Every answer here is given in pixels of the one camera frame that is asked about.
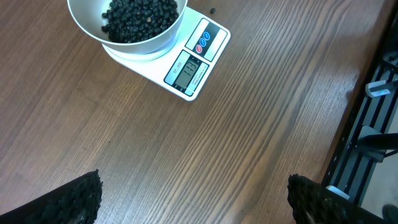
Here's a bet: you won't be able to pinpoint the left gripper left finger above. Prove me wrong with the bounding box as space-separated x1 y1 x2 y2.
1 170 103 224

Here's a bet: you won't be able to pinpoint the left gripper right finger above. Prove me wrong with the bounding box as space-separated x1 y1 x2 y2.
287 174 386 224

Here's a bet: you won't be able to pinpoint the black beans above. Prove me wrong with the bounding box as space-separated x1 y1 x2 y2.
101 0 179 44

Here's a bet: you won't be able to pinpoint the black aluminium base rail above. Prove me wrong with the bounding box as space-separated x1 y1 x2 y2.
322 16 397 205

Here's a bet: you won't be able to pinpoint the white digital kitchen scale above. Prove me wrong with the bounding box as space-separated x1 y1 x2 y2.
103 7 231 101

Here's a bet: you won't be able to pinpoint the white bowl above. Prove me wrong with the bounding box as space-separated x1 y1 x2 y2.
67 0 188 54

